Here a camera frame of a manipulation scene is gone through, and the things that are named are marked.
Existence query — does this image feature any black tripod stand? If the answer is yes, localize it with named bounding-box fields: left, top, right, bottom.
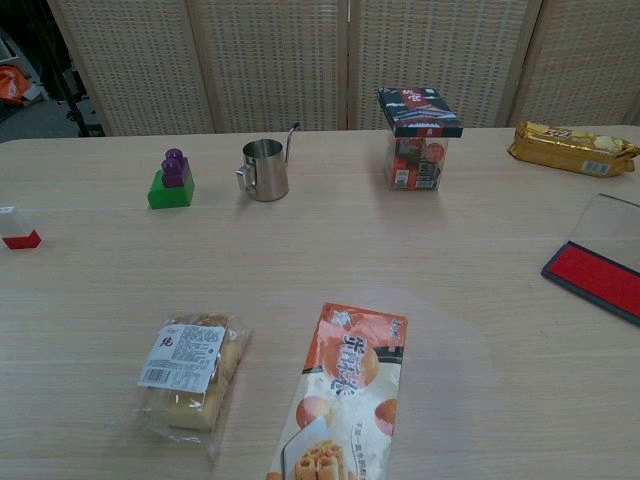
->
left=27, top=0, right=107, bottom=138

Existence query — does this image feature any stainless steel spouted pitcher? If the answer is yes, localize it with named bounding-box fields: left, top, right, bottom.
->
left=235, top=121, right=302, bottom=203

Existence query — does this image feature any woven rattan folding screen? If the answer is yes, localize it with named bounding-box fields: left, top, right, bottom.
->
left=46, top=0, right=640, bottom=138

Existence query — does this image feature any purple toy block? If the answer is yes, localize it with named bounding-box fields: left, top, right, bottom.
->
left=160, top=146, right=191, bottom=191

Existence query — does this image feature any packaged bread clear wrapper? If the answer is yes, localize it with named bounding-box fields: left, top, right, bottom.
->
left=110, top=311, right=254, bottom=462

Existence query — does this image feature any green toy block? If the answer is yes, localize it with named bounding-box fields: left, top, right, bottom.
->
left=147, top=168, right=197, bottom=211

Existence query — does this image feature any red and white block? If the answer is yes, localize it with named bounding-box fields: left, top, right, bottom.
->
left=0, top=203, right=44, bottom=250

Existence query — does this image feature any clear snack box palace lid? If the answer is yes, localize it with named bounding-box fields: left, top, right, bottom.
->
left=376, top=85, right=465, bottom=193

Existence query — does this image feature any golden biscuit packet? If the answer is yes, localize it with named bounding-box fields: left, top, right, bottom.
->
left=506, top=120, right=640, bottom=179

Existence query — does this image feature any orange egg roll bag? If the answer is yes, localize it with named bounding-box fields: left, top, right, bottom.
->
left=264, top=301, right=409, bottom=480

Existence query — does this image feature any red ink pad clear lid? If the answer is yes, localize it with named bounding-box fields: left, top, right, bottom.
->
left=540, top=193, right=640, bottom=329

